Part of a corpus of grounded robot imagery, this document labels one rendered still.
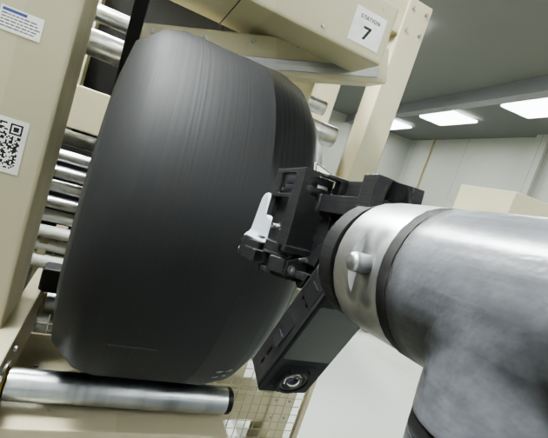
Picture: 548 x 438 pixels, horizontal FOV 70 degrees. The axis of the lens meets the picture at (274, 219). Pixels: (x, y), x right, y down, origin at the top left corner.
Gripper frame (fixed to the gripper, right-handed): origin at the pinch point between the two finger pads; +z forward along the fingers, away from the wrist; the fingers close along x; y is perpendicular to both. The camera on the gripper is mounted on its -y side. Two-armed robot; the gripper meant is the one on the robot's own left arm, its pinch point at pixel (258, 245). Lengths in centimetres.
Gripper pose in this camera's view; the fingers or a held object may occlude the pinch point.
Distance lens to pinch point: 41.5
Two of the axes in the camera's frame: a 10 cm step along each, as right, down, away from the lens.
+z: -3.7, -1.0, 9.2
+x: -8.9, -2.5, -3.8
